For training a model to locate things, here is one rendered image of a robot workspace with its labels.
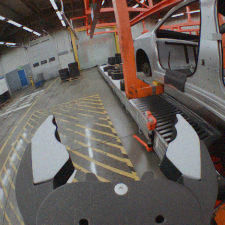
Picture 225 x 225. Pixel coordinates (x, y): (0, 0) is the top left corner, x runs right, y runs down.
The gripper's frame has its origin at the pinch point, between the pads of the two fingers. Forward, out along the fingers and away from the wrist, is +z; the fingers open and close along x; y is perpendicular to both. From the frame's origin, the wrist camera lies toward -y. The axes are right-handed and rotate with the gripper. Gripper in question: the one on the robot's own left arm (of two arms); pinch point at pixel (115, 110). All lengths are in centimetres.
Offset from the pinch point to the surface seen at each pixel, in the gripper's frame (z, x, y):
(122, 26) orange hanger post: 160, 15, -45
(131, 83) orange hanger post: 161, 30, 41
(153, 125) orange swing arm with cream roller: 91, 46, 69
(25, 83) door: 1010, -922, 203
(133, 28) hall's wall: 1329, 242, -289
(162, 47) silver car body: 180, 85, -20
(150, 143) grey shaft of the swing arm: 93, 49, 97
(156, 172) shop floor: 60, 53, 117
